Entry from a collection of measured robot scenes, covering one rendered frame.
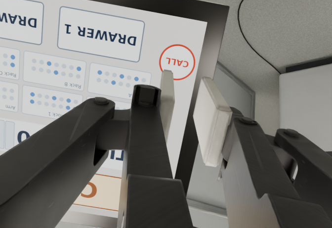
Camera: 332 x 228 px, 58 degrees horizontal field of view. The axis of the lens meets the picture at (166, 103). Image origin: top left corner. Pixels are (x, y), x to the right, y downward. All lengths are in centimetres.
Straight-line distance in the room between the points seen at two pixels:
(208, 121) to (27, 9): 27
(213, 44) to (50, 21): 18
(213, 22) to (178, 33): 4
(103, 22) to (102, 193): 22
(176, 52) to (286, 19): 157
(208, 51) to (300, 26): 162
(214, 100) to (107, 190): 28
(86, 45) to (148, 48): 7
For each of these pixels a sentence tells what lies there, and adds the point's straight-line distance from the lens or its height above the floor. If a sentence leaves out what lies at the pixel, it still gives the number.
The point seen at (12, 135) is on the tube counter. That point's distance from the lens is 41.
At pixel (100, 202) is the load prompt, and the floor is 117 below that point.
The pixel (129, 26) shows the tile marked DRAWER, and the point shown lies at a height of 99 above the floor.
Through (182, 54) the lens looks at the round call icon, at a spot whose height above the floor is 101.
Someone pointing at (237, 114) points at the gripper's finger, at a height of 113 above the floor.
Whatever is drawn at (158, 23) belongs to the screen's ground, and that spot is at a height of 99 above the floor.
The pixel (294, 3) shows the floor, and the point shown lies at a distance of 180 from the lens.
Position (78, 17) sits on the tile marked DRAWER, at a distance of 35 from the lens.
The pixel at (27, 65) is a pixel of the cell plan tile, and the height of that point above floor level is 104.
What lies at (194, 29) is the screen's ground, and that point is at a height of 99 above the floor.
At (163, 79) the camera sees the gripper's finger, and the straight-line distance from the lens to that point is 17.
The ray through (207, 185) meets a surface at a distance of 194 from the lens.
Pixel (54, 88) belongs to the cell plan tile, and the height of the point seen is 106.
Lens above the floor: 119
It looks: 23 degrees down
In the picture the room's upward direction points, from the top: 171 degrees counter-clockwise
